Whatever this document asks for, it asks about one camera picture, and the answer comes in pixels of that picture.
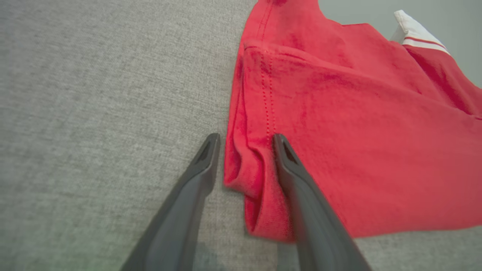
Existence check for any red and white shirt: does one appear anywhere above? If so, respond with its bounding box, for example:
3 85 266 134
223 0 482 244

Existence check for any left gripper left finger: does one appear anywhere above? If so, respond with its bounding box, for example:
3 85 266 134
120 133 221 271

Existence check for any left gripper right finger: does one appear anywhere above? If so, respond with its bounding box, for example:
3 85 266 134
273 133 372 271

